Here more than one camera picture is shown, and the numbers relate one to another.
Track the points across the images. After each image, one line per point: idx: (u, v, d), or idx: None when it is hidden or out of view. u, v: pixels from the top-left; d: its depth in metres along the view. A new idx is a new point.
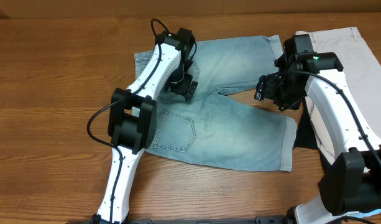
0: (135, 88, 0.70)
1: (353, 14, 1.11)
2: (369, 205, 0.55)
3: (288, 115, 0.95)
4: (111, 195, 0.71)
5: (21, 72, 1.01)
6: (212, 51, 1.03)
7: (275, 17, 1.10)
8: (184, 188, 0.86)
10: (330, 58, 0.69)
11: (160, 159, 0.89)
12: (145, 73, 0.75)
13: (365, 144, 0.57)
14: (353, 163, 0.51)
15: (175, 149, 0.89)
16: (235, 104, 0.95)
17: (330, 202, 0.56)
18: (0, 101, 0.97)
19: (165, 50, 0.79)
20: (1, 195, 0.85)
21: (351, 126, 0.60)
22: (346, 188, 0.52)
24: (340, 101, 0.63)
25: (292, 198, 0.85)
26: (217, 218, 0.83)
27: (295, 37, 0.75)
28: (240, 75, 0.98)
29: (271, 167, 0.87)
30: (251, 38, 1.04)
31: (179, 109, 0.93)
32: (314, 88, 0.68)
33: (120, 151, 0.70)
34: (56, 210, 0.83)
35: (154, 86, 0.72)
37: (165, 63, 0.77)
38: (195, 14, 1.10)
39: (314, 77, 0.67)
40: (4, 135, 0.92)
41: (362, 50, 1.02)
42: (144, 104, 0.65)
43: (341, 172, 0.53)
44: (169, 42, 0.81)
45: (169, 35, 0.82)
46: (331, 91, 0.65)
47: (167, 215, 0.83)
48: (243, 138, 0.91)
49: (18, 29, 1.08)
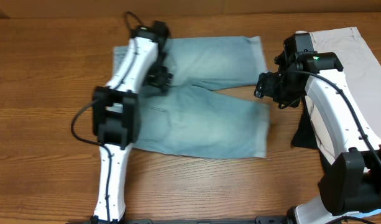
0: (114, 85, 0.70)
1: (353, 14, 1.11)
2: (369, 205, 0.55)
3: (288, 115, 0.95)
4: (105, 193, 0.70)
5: (21, 72, 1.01)
6: (191, 48, 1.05)
7: (275, 17, 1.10)
8: (184, 188, 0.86)
10: (330, 58, 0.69)
11: (154, 157, 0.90)
12: (122, 68, 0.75)
13: (365, 144, 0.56)
14: (353, 163, 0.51)
15: (151, 140, 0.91)
16: (211, 96, 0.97)
17: (330, 202, 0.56)
18: (0, 101, 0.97)
19: (141, 43, 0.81)
20: (1, 195, 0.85)
21: (351, 126, 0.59)
22: (347, 188, 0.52)
24: (339, 101, 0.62)
25: (291, 198, 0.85)
26: (217, 218, 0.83)
27: (295, 37, 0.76)
28: (216, 73, 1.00)
29: (246, 155, 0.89)
30: (230, 37, 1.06)
31: (155, 102, 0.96)
32: (314, 88, 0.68)
33: (109, 149, 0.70)
34: (56, 211, 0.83)
35: (134, 80, 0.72)
37: (142, 56, 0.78)
38: (195, 14, 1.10)
39: (314, 77, 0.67)
40: (4, 135, 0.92)
41: (363, 50, 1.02)
42: (125, 99, 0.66)
43: (340, 172, 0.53)
44: (143, 35, 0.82)
45: (143, 28, 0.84)
46: (331, 91, 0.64)
47: (166, 215, 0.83)
48: (218, 127, 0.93)
49: (18, 29, 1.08)
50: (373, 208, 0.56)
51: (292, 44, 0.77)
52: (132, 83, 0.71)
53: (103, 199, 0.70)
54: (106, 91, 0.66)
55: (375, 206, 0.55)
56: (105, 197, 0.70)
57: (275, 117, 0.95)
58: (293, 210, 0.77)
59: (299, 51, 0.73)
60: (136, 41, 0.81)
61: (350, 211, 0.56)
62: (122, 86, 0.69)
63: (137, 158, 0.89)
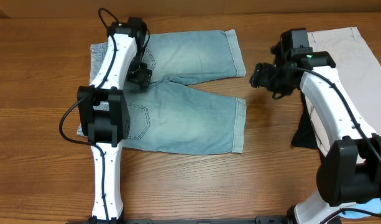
0: (98, 84, 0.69)
1: (353, 14, 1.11)
2: (365, 194, 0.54)
3: (288, 115, 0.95)
4: (101, 193, 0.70)
5: (21, 73, 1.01)
6: (168, 43, 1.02)
7: (275, 17, 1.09)
8: (184, 188, 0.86)
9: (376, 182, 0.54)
10: (323, 56, 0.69)
11: (150, 157, 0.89)
12: (104, 65, 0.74)
13: (358, 132, 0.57)
14: (346, 149, 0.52)
15: (129, 137, 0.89)
16: (188, 91, 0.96)
17: (327, 193, 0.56)
18: (0, 101, 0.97)
19: (118, 39, 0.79)
20: (1, 195, 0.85)
21: (344, 116, 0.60)
22: (340, 176, 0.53)
24: (332, 94, 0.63)
25: (291, 198, 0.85)
26: (217, 218, 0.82)
27: (291, 32, 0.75)
28: (195, 66, 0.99)
29: (224, 150, 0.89)
30: (208, 32, 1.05)
31: (133, 99, 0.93)
32: (309, 84, 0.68)
33: (100, 147, 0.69)
34: (56, 211, 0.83)
35: (117, 76, 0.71)
37: (122, 52, 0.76)
38: (195, 14, 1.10)
39: (308, 73, 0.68)
40: (4, 135, 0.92)
41: (363, 49, 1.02)
42: (111, 96, 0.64)
43: (335, 160, 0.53)
44: (120, 30, 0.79)
45: (119, 24, 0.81)
46: (325, 86, 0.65)
47: (166, 215, 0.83)
48: (196, 123, 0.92)
49: (18, 29, 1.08)
50: (370, 198, 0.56)
51: (288, 39, 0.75)
52: (115, 79, 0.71)
53: (100, 198, 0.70)
54: (91, 91, 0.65)
55: (371, 195, 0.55)
56: (102, 196, 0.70)
57: (274, 117, 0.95)
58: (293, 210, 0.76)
59: (295, 48, 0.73)
60: (113, 37, 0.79)
61: (347, 201, 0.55)
62: (106, 83, 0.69)
63: (135, 157, 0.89)
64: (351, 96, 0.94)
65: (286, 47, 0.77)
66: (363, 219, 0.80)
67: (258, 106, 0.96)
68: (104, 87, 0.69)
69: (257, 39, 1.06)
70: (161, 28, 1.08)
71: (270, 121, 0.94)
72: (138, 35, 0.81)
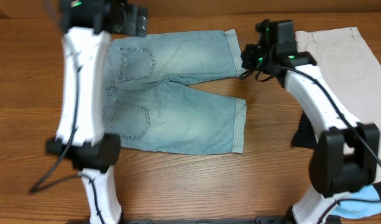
0: (67, 135, 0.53)
1: (353, 14, 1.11)
2: (356, 182, 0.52)
3: (288, 115, 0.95)
4: (96, 208, 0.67)
5: (21, 73, 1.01)
6: (168, 43, 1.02)
7: (275, 17, 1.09)
8: (184, 188, 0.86)
9: (365, 168, 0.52)
10: (304, 56, 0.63)
11: (149, 157, 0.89)
12: (69, 94, 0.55)
13: (343, 122, 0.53)
14: (332, 138, 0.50)
15: (129, 137, 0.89)
16: (188, 91, 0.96)
17: (319, 184, 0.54)
18: (0, 101, 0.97)
19: (79, 38, 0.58)
20: (1, 195, 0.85)
21: (328, 108, 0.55)
22: (330, 166, 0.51)
24: (314, 89, 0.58)
25: (291, 198, 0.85)
26: (217, 218, 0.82)
27: (278, 26, 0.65)
28: (195, 66, 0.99)
29: (224, 150, 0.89)
30: (208, 32, 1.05)
31: (133, 99, 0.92)
32: (291, 83, 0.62)
33: (87, 175, 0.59)
34: (56, 211, 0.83)
35: (89, 119, 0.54)
37: (87, 66, 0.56)
38: (195, 14, 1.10)
39: (291, 72, 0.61)
40: (4, 134, 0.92)
41: (363, 49, 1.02)
42: (84, 151, 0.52)
43: (322, 148, 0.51)
44: (82, 14, 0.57)
45: (74, 4, 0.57)
46: (307, 83, 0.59)
47: (166, 215, 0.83)
48: (196, 124, 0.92)
49: (18, 29, 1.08)
50: (362, 185, 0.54)
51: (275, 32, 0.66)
52: (87, 122, 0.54)
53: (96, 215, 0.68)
54: (58, 152, 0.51)
55: (363, 183, 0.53)
56: (97, 213, 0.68)
57: (274, 117, 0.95)
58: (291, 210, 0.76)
59: (280, 43, 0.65)
60: (71, 39, 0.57)
61: (340, 191, 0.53)
62: (77, 133, 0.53)
63: (136, 158, 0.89)
64: (351, 96, 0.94)
65: (271, 40, 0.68)
66: (363, 219, 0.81)
67: (258, 106, 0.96)
68: (74, 139, 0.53)
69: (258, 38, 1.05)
70: (161, 27, 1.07)
71: (270, 121, 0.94)
72: (107, 9, 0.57)
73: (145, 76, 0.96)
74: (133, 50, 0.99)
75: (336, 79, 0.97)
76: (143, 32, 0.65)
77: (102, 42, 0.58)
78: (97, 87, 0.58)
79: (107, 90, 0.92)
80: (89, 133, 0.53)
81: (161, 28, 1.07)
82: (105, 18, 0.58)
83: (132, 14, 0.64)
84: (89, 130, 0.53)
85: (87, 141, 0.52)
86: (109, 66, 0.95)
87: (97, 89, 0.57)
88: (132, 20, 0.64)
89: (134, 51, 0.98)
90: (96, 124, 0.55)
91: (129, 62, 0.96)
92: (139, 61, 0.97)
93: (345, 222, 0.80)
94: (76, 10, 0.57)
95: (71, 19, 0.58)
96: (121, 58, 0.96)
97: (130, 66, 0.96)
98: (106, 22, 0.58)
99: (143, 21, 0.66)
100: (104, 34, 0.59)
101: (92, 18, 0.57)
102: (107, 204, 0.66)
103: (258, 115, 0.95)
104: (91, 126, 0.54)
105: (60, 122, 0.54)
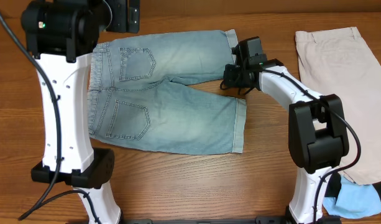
0: (53, 165, 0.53)
1: (352, 14, 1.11)
2: (330, 150, 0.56)
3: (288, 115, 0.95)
4: (95, 216, 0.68)
5: (21, 73, 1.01)
6: (168, 43, 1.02)
7: (275, 17, 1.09)
8: (184, 188, 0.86)
9: (336, 135, 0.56)
10: (273, 61, 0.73)
11: (149, 158, 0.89)
12: (50, 121, 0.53)
13: (308, 97, 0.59)
14: (299, 109, 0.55)
15: (129, 137, 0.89)
16: (188, 91, 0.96)
17: (299, 157, 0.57)
18: (0, 101, 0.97)
19: (51, 65, 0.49)
20: (1, 195, 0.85)
21: (294, 89, 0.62)
22: (303, 135, 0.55)
24: (281, 79, 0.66)
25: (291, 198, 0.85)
26: (217, 218, 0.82)
27: (247, 43, 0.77)
28: (195, 66, 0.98)
29: (224, 150, 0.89)
30: (208, 32, 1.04)
31: (133, 99, 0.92)
32: (266, 81, 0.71)
33: (82, 190, 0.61)
34: (56, 211, 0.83)
35: (74, 149, 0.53)
37: (66, 96, 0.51)
38: (195, 14, 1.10)
39: (263, 73, 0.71)
40: (4, 134, 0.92)
41: (363, 49, 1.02)
42: (74, 181, 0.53)
43: (292, 120, 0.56)
44: (53, 40, 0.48)
45: (41, 26, 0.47)
46: (275, 77, 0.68)
47: (166, 215, 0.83)
48: (196, 124, 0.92)
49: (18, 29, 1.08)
50: (339, 154, 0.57)
51: (245, 49, 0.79)
52: (72, 154, 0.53)
53: (95, 222, 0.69)
54: (46, 178, 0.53)
55: (337, 150, 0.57)
56: (96, 220, 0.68)
57: (274, 116, 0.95)
58: (288, 210, 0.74)
59: (251, 56, 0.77)
60: (43, 67, 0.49)
61: (319, 162, 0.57)
62: (63, 163, 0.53)
63: (136, 158, 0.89)
64: (352, 96, 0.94)
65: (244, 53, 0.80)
66: (363, 219, 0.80)
67: (257, 105, 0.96)
68: (62, 167, 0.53)
69: None
70: (161, 27, 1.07)
71: (270, 121, 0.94)
72: (80, 27, 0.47)
73: (145, 76, 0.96)
74: (133, 50, 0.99)
75: (335, 79, 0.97)
76: (135, 25, 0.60)
77: (80, 67, 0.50)
78: (81, 114, 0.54)
79: (107, 90, 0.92)
80: (76, 163, 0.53)
81: (161, 29, 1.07)
82: (82, 39, 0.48)
83: (119, 8, 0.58)
84: (76, 160, 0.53)
85: (76, 170, 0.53)
86: (109, 67, 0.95)
87: (80, 115, 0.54)
88: (120, 16, 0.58)
89: (134, 51, 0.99)
90: (82, 154, 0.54)
91: (129, 62, 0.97)
92: (139, 61, 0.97)
93: (345, 222, 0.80)
94: (44, 32, 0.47)
95: (38, 42, 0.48)
96: (122, 58, 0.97)
97: (130, 66, 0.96)
98: (82, 42, 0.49)
99: (135, 14, 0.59)
100: (81, 58, 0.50)
101: (65, 43, 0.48)
102: (105, 211, 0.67)
103: (258, 115, 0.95)
104: (77, 156, 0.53)
105: (45, 152, 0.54)
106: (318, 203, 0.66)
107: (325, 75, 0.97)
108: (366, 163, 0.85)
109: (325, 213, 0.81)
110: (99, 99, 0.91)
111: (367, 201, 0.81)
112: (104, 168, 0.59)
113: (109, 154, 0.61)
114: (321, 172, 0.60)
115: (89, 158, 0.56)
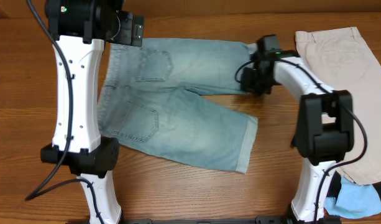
0: (63, 144, 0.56)
1: (353, 14, 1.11)
2: (337, 143, 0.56)
3: (288, 114, 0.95)
4: (96, 211, 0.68)
5: (21, 73, 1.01)
6: (189, 48, 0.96)
7: (275, 17, 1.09)
8: (185, 188, 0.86)
9: (344, 130, 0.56)
10: (289, 52, 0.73)
11: (151, 160, 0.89)
12: (63, 99, 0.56)
13: (321, 90, 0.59)
14: (311, 101, 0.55)
15: (135, 139, 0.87)
16: (201, 102, 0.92)
17: (304, 148, 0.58)
18: (0, 101, 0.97)
19: (69, 46, 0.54)
20: (0, 195, 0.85)
21: (307, 81, 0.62)
22: (311, 126, 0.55)
24: (296, 71, 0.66)
25: (291, 198, 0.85)
26: (218, 218, 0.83)
27: (263, 40, 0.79)
28: (212, 78, 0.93)
29: (229, 167, 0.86)
30: (229, 43, 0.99)
31: (145, 100, 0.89)
32: (283, 71, 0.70)
33: (86, 179, 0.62)
34: (56, 211, 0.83)
35: (84, 128, 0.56)
37: (81, 76, 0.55)
38: (194, 14, 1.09)
39: (279, 62, 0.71)
40: (3, 135, 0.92)
41: (363, 50, 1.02)
42: (82, 160, 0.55)
43: (302, 111, 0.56)
44: (71, 22, 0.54)
45: (63, 10, 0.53)
46: (290, 67, 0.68)
47: (167, 215, 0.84)
48: (204, 134, 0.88)
49: (18, 29, 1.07)
50: (344, 148, 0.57)
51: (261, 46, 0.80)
52: (82, 132, 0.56)
53: (96, 218, 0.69)
54: (55, 158, 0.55)
55: (342, 144, 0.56)
56: (97, 215, 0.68)
57: (274, 116, 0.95)
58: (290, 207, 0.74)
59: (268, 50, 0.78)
60: (61, 47, 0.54)
61: (324, 154, 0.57)
62: (73, 142, 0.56)
63: (136, 158, 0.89)
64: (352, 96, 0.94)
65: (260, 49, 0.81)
66: (363, 219, 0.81)
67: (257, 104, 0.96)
68: (71, 147, 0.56)
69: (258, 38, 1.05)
70: (161, 28, 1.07)
71: (269, 121, 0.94)
72: (97, 14, 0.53)
73: (160, 79, 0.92)
74: (153, 51, 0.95)
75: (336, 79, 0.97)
76: (138, 40, 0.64)
77: (94, 49, 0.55)
78: (91, 97, 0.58)
79: (122, 88, 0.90)
80: (84, 143, 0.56)
81: (161, 29, 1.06)
82: (98, 24, 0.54)
83: (127, 20, 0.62)
84: (85, 140, 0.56)
85: (84, 150, 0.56)
86: (127, 65, 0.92)
87: (91, 98, 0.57)
88: (127, 28, 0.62)
89: (153, 53, 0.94)
90: (90, 134, 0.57)
91: (147, 63, 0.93)
92: (156, 64, 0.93)
93: (345, 222, 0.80)
94: (64, 15, 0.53)
95: (58, 25, 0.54)
96: (140, 58, 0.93)
97: (148, 67, 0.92)
98: (98, 27, 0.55)
99: (139, 30, 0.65)
100: (96, 40, 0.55)
101: (83, 26, 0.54)
102: (107, 207, 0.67)
103: (258, 115, 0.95)
104: (86, 134, 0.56)
105: (56, 131, 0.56)
106: (320, 200, 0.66)
107: (325, 76, 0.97)
108: (366, 162, 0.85)
109: (325, 213, 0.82)
110: (112, 96, 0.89)
111: (367, 201, 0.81)
112: (109, 157, 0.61)
113: (115, 144, 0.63)
114: (325, 165, 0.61)
115: (97, 142, 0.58)
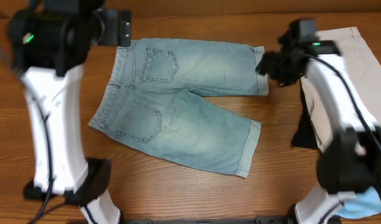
0: (45, 183, 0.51)
1: (353, 14, 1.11)
2: (364, 183, 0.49)
3: (288, 114, 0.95)
4: None
5: None
6: (194, 50, 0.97)
7: (275, 17, 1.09)
8: (184, 188, 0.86)
9: (375, 172, 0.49)
10: (330, 45, 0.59)
11: (153, 160, 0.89)
12: (40, 139, 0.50)
13: (360, 122, 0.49)
14: (348, 140, 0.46)
15: (137, 139, 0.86)
16: (205, 104, 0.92)
17: (325, 179, 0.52)
18: (0, 101, 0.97)
19: (42, 81, 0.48)
20: (0, 194, 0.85)
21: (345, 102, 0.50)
22: (339, 166, 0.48)
24: (336, 82, 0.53)
25: (291, 198, 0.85)
26: (217, 218, 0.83)
27: (299, 22, 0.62)
28: (217, 80, 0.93)
29: (228, 171, 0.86)
30: (235, 45, 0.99)
31: (149, 100, 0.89)
32: (317, 74, 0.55)
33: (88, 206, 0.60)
34: (56, 211, 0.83)
35: (66, 168, 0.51)
37: (56, 113, 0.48)
38: (194, 14, 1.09)
39: (314, 60, 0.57)
40: (3, 135, 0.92)
41: (363, 49, 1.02)
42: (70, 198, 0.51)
43: (335, 147, 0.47)
44: (38, 53, 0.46)
45: (28, 38, 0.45)
46: (329, 73, 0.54)
47: (166, 215, 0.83)
48: (207, 137, 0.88)
49: None
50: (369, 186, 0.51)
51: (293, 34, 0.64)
52: (64, 173, 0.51)
53: None
54: (39, 197, 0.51)
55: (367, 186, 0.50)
56: None
57: (275, 116, 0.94)
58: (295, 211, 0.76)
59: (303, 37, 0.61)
60: (32, 83, 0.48)
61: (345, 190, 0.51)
62: (56, 182, 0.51)
63: (136, 158, 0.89)
64: None
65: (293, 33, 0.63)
66: (362, 218, 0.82)
67: (258, 104, 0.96)
68: (55, 186, 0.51)
69: (258, 39, 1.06)
70: (161, 28, 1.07)
71: (270, 121, 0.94)
72: (69, 37, 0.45)
73: (165, 80, 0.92)
74: (159, 51, 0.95)
75: None
76: (127, 40, 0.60)
77: (68, 84, 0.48)
78: (72, 133, 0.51)
79: (126, 87, 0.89)
80: (69, 182, 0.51)
81: (161, 28, 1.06)
82: (71, 50, 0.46)
83: (111, 20, 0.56)
84: (69, 179, 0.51)
85: (68, 190, 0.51)
86: (133, 65, 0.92)
87: (71, 133, 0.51)
88: (113, 29, 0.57)
89: (159, 53, 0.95)
90: (74, 173, 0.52)
91: (152, 63, 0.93)
92: (161, 65, 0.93)
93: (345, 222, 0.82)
94: (30, 45, 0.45)
95: (23, 56, 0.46)
96: (145, 58, 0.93)
97: (153, 67, 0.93)
98: (72, 53, 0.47)
99: (126, 27, 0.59)
100: (71, 71, 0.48)
101: (54, 56, 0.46)
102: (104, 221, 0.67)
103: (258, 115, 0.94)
104: (69, 175, 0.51)
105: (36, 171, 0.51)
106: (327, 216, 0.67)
107: None
108: None
109: None
110: (116, 95, 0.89)
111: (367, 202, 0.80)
112: (99, 182, 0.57)
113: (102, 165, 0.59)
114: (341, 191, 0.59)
115: (82, 175, 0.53)
